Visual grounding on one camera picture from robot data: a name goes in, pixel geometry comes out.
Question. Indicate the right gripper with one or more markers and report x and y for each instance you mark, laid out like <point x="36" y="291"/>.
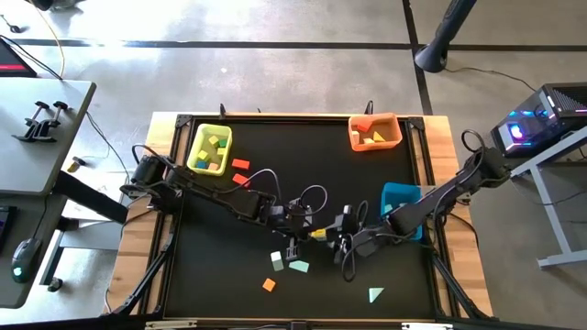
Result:
<point x="352" y="229"/>

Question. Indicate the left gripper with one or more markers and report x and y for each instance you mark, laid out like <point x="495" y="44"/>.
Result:
<point x="295" y="220"/>

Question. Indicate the mint long block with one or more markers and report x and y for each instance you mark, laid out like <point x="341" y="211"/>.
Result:
<point x="388" y="209"/>
<point x="298" y="266"/>

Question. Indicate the tan wooden block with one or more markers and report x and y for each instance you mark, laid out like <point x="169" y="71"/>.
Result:
<point x="368" y="140"/>

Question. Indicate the salmon long block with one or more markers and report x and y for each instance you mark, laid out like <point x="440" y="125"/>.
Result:
<point x="355" y="137"/>

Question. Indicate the tan cube block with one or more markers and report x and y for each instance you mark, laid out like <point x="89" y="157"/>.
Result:
<point x="213" y="166"/>

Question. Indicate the green cube block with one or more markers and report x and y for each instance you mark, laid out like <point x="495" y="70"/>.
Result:
<point x="223" y="143"/>

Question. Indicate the yellow-green cube block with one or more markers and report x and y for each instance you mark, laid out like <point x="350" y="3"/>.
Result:
<point x="213" y="140"/>
<point x="203" y="155"/>

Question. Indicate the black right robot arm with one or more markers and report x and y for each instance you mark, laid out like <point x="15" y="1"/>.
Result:
<point x="426" y="206"/>

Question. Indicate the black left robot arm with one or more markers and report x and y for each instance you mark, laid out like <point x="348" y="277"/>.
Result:
<point x="229" y="199"/>

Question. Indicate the white and green block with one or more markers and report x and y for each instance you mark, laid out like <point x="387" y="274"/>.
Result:
<point x="277" y="261"/>

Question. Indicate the orange cube block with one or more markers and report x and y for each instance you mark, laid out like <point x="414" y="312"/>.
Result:
<point x="269" y="285"/>

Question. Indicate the mint triangle block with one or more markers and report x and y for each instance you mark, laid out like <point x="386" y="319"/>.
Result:
<point x="373" y="293"/>

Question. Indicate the blue plastic bin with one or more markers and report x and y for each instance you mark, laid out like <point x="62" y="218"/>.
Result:
<point x="394" y="192"/>

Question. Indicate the orange plastic bin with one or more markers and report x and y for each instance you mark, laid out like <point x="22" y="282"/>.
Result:
<point x="390" y="130"/>

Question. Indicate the blue cube block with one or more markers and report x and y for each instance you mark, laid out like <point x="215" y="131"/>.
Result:
<point x="202" y="164"/>

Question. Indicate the yellow plastic bin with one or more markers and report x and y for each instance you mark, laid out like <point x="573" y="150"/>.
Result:
<point x="202" y="137"/>

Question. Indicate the grey desk base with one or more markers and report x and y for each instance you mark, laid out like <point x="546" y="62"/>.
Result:
<point x="91" y="236"/>

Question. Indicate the black desk foot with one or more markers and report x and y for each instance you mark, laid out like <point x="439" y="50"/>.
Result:
<point x="91" y="197"/>

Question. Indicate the black floor stand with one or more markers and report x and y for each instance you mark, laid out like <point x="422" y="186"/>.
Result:
<point x="433" y="57"/>

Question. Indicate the small brass black knob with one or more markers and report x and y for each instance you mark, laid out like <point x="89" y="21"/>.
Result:
<point x="76" y="164"/>

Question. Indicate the computer tower with lights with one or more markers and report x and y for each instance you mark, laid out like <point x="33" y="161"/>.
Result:
<point x="541" y="114"/>

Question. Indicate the dark grey desk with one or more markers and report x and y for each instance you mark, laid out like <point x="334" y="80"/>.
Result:
<point x="46" y="220"/>

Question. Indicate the black computer mouse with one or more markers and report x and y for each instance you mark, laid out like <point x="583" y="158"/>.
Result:
<point x="25" y="256"/>

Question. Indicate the black table clamp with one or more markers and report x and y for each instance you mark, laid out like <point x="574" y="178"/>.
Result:
<point x="32" y="123"/>
<point x="50" y="123"/>

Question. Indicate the grey table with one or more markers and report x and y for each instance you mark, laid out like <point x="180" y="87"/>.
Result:
<point x="27" y="160"/>

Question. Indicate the black keyboard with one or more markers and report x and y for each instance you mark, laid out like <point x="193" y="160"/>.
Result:
<point x="5" y="229"/>

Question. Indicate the person's shoe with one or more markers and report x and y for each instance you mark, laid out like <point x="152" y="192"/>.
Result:
<point x="69" y="3"/>

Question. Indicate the black laptop with red stripe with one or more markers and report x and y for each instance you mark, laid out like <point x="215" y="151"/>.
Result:
<point x="14" y="59"/>

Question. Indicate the silver aluminium rail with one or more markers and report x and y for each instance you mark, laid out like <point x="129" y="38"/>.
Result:
<point x="169" y="325"/>
<point x="426" y="326"/>

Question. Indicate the light grey desk frame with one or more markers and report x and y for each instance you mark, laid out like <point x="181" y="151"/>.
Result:
<point x="568" y="254"/>

